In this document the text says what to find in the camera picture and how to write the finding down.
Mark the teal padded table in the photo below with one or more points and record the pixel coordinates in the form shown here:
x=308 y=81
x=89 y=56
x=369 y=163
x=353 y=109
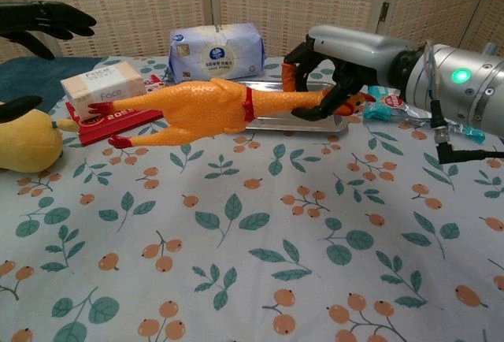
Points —
x=27 y=76

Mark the floral tablecloth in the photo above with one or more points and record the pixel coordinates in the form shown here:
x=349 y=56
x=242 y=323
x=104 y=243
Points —
x=252 y=239

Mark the orange rubber chicken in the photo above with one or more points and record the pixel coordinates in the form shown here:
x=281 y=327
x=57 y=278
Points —
x=201 y=107

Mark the teal snack bag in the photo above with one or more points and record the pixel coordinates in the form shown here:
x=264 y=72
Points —
x=388 y=105

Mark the metal tray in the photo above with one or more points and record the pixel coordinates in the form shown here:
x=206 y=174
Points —
x=299 y=124

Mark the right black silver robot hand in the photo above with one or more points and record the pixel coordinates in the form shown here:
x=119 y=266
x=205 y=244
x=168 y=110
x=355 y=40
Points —
x=354 y=48

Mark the red box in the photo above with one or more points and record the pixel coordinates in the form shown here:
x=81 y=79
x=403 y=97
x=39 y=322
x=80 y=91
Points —
x=114 y=121

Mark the lavender tissue pack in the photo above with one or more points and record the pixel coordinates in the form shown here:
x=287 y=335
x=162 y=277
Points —
x=216 y=52

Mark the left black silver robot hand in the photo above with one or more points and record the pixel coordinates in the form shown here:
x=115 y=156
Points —
x=47 y=17

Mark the peach Face tissue pack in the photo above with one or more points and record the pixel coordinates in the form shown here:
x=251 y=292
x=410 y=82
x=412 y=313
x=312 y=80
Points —
x=106 y=86

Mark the yellow plush pear toy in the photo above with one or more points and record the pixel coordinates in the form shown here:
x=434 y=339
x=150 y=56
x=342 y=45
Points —
x=27 y=141

